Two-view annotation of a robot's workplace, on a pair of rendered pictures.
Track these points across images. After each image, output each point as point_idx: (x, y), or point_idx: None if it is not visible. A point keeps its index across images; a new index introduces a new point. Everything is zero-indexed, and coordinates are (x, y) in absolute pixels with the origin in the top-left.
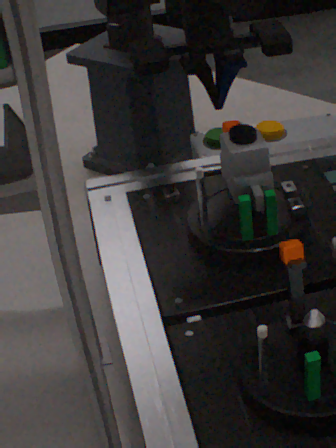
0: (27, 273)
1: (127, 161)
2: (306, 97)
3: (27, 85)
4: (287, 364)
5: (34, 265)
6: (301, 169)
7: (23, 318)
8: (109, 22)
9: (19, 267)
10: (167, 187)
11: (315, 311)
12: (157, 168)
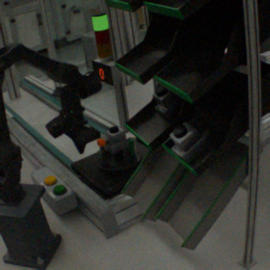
0: (135, 252)
1: (50, 242)
2: None
3: None
4: None
5: (129, 252)
6: (79, 164)
7: (164, 238)
8: (16, 187)
9: (132, 256)
10: (102, 187)
11: None
12: (85, 199)
